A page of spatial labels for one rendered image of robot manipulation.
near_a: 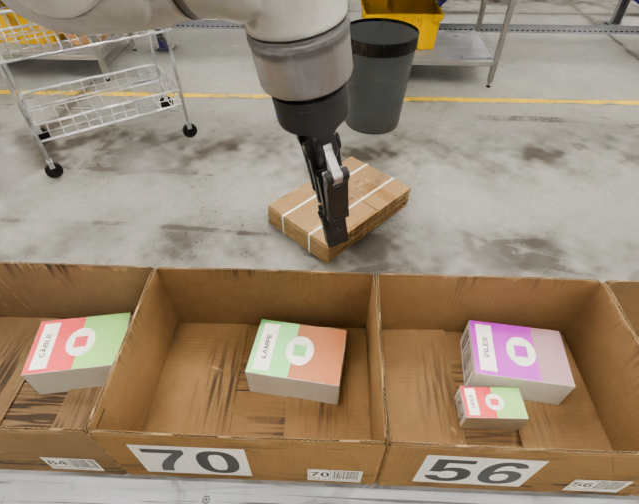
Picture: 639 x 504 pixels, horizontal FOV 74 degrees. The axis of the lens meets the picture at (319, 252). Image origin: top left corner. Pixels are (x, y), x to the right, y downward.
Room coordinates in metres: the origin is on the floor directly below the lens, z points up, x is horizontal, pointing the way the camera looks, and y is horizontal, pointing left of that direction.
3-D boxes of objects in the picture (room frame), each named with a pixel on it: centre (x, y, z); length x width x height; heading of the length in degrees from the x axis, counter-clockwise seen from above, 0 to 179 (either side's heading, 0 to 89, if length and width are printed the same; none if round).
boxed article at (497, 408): (0.31, -0.29, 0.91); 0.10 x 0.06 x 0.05; 89
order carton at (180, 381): (0.36, 0.10, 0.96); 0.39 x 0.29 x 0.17; 88
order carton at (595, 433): (0.34, -0.29, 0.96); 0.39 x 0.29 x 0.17; 88
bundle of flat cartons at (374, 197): (1.89, -0.12, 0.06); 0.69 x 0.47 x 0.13; 135
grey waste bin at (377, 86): (2.97, -0.40, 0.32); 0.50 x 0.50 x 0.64
